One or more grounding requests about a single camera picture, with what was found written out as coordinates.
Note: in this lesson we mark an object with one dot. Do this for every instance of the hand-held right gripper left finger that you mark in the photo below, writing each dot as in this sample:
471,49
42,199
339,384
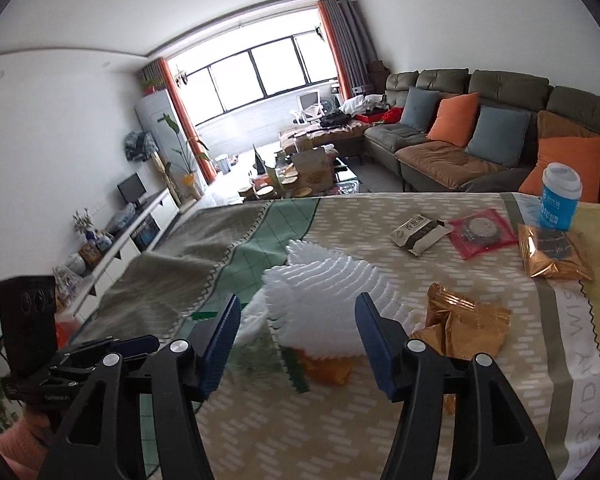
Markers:
222,347

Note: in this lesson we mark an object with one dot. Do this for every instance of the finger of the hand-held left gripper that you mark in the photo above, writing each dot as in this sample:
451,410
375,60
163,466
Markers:
75,369
140,346

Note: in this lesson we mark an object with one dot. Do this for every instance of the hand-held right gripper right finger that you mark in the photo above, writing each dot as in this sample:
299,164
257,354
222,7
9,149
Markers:
375,347

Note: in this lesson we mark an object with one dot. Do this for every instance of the white foam fruit net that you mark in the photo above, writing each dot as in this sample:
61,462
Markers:
325,290

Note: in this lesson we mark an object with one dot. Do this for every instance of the gold snack wrapper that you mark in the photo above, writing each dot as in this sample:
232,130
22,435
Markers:
460,320

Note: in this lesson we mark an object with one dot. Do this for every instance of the person's left forearm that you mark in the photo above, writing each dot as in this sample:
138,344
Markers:
12,452

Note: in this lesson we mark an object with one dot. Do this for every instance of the white low cabinet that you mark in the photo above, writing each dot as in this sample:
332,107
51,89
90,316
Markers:
130,240

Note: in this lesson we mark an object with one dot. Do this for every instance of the patterned patchwork tablecloth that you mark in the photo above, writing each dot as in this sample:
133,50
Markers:
360,240

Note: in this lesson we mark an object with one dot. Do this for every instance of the vase with dry twigs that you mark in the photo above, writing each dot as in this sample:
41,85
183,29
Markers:
84,225

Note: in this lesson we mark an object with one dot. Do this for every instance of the black and white snack packet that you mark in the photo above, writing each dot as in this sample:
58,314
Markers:
420,235

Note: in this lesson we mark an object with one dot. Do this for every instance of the red snack packet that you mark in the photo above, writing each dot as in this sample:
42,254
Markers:
480,232

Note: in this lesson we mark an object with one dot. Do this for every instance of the small black monitor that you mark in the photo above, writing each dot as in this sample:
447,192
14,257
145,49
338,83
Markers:
131,187

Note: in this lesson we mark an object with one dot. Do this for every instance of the cluttered coffee table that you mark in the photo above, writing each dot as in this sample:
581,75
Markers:
280,180

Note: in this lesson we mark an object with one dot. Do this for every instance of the cardboard box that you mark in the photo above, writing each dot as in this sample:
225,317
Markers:
312,170

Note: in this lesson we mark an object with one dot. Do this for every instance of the olive green sofa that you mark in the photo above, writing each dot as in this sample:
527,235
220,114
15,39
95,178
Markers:
430,160

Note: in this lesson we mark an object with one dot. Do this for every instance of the gold packet with dark label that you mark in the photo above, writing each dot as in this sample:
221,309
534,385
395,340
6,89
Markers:
550,260

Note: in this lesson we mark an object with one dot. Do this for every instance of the large-leaf potted plant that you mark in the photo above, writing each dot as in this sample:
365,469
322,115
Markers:
180,150

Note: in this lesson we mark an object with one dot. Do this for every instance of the blue patterned hanging cloth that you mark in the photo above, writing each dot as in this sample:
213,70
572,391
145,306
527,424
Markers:
140,145

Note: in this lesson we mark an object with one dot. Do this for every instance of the white standing air conditioner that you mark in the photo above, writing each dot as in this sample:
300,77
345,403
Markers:
155,120

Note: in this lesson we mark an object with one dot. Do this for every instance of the red cloth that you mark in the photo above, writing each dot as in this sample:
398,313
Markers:
392,116

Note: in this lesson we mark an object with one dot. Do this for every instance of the blue paper cup white lid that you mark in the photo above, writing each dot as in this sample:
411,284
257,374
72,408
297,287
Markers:
560,200

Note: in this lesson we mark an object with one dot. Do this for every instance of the grey orange curtain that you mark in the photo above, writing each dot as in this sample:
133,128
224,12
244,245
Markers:
180,110
347,45

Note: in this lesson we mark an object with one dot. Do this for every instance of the upright orange cushion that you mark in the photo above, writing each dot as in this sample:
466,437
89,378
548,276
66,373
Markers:
452,120

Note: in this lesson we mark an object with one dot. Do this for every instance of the small grey-blue cushion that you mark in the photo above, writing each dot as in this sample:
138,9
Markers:
420,109

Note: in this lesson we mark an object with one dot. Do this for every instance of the large grey-blue cushion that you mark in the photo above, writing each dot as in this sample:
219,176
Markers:
497,137

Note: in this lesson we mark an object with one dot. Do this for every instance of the white office chair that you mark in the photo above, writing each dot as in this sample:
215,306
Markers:
307,105

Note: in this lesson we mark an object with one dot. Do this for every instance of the wide orange cushion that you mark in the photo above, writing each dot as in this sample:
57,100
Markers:
565,152

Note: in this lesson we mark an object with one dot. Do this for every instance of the stacked brown boxes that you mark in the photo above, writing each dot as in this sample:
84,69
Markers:
378,74

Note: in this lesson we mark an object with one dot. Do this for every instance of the large window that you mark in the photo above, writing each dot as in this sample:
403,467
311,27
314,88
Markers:
260,75

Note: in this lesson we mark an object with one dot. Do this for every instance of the brown back cushion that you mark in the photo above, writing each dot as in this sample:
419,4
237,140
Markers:
565,127

